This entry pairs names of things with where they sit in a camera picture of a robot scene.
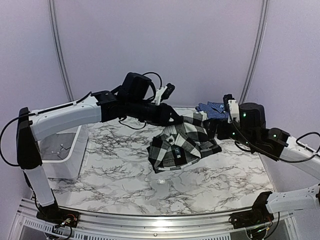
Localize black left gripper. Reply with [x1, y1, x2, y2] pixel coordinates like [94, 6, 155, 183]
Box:
[126, 96, 183, 126]

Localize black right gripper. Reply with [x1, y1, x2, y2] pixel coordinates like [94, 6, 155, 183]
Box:
[204, 117, 256, 150]

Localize black white checkered shirt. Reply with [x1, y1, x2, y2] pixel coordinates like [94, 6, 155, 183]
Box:
[147, 111, 222, 174]

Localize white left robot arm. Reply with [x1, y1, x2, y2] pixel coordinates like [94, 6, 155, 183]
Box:
[3, 72, 182, 223]

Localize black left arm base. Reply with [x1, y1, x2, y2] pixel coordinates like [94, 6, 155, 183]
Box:
[36, 202, 80, 228]

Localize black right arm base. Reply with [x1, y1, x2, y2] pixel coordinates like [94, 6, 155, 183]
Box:
[228, 191, 274, 229]

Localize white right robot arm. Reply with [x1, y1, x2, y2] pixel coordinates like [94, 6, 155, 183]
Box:
[206, 99, 320, 224]

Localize folded blue checkered shirt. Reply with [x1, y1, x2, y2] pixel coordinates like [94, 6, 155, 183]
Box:
[195, 101, 229, 120]

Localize white plastic bin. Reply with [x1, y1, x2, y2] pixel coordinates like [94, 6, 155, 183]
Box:
[38, 125, 89, 180]

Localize grey cloth in bin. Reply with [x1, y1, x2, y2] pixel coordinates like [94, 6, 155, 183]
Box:
[38, 133, 76, 161]

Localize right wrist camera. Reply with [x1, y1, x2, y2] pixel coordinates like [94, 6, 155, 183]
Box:
[223, 94, 240, 123]

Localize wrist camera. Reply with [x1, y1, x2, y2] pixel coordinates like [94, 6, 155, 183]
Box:
[152, 83, 176, 106]
[223, 94, 240, 123]

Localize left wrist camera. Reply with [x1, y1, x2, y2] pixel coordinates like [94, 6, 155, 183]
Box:
[152, 83, 176, 106]

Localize right aluminium wall post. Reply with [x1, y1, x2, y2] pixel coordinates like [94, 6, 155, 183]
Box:
[239, 0, 270, 104]

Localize aluminium front frame rail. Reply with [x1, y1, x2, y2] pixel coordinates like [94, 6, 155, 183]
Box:
[8, 198, 299, 240]

